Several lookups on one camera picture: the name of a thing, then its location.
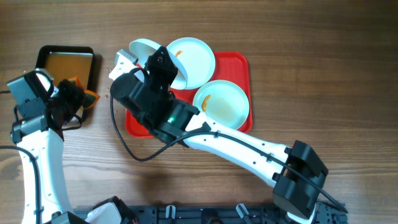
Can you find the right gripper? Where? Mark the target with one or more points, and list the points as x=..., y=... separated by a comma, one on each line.
x=155, y=67

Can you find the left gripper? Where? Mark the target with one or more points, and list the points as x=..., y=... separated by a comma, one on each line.
x=76, y=96

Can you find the orange green sponge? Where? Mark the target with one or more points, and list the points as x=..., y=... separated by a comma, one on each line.
x=91, y=98

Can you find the light blue plate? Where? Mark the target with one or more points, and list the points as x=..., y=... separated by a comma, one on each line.
x=143, y=48
x=195, y=62
x=223, y=101

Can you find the light blue plate top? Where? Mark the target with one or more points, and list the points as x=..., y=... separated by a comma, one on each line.
x=195, y=62

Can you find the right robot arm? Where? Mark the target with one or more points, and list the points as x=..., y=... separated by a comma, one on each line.
x=295, y=173

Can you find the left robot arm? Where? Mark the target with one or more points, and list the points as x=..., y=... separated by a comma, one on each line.
x=38, y=136

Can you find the black water basin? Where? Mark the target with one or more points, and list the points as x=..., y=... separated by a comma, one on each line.
x=65, y=62

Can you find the black mounting rail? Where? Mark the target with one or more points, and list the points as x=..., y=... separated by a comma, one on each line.
x=267, y=213

